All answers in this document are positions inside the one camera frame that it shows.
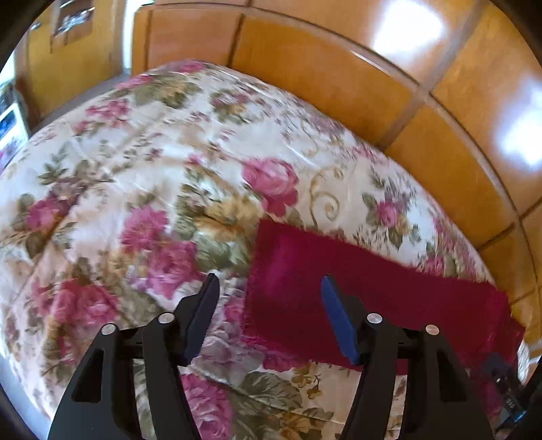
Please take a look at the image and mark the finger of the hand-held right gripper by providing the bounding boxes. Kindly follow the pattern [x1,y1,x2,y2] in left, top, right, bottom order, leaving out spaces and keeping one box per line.
[483,353,515,383]

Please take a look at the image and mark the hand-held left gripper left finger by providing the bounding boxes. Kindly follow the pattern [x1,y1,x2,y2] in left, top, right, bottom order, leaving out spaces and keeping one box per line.
[47,273,221,440]

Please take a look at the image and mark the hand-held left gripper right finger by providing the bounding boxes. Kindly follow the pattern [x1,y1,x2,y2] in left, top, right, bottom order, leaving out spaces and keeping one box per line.
[320,274,496,440]

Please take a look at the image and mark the dark red knit garment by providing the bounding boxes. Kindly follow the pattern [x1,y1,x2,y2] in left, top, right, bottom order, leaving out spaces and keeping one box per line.
[242,218,526,417]

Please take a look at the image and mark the floral bedspread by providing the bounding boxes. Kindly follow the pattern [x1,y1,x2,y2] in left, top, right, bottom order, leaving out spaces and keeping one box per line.
[0,60,532,440]

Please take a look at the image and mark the wooden headboard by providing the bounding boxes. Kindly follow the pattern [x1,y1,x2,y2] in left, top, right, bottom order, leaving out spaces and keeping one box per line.
[131,0,542,335]

